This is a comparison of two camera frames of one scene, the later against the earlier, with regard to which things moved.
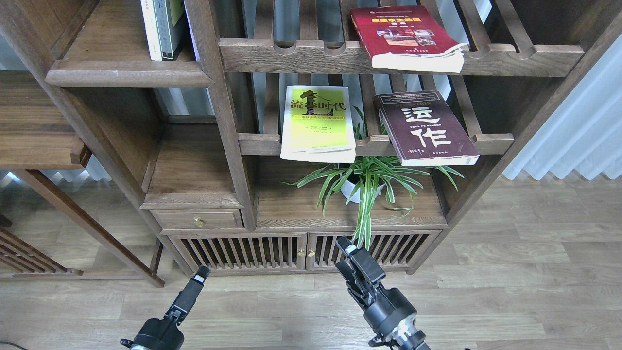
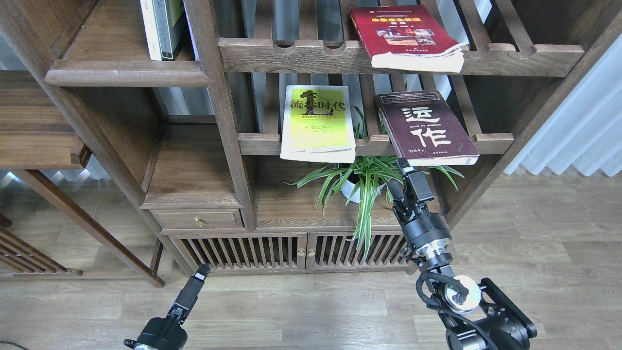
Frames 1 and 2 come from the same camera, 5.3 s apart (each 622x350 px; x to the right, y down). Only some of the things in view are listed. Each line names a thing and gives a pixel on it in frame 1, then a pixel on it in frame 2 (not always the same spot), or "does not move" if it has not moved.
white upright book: x=151 y=30 does not move
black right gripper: x=390 y=308 to x=421 y=229
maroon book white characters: x=425 y=130 does not move
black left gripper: x=156 y=335 does not move
